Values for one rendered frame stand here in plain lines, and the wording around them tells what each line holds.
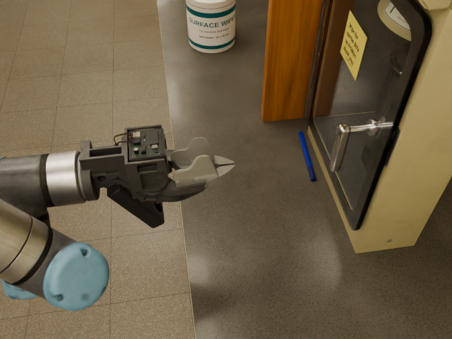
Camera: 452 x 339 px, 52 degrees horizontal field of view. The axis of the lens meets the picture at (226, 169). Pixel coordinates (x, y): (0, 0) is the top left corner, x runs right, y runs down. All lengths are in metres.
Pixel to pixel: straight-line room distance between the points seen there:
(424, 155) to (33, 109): 2.33
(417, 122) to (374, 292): 0.32
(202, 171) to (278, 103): 0.43
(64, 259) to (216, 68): 0.80
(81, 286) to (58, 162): 0.18
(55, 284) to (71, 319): 1.36
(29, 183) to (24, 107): 2.15
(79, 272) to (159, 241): 1.46
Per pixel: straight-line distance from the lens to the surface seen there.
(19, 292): 0.70
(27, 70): 3.08
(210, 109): 1.10
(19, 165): 0.67
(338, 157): 0.71
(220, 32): 1.26
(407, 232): 0.86
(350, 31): 0.76
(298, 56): 0.98
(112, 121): 2.55
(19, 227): 0.54
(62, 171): 0.65
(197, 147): 0.67
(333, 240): 0.88
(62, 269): 0.54
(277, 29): 0.93
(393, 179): 0.72
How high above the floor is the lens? 1.65
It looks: 48 degrees down
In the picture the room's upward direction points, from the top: straight up
